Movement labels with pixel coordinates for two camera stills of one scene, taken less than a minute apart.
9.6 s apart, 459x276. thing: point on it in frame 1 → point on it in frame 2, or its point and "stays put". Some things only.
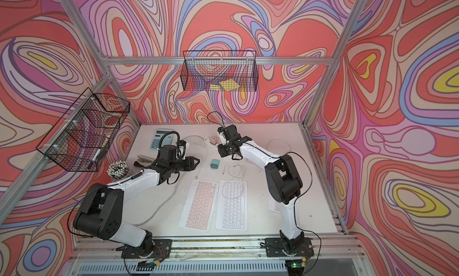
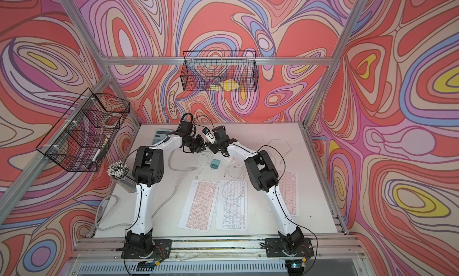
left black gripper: x=189 y=163 → x=201 y=145
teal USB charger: x=214 y=163 stays put
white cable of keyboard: x=280 y=139 stays put
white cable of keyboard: x=235 y=177 stays put
